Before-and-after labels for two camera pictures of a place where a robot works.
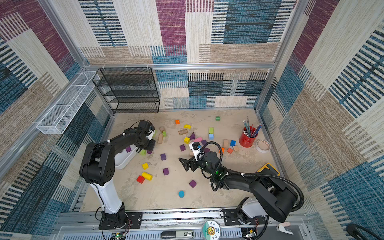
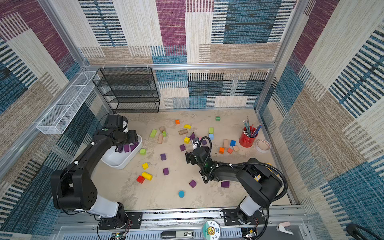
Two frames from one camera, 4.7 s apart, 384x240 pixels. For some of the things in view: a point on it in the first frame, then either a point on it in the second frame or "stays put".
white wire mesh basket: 60,116 stays put
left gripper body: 150,144 -> 131,137
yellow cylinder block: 147,176 stays put
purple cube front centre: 192,184 stays put
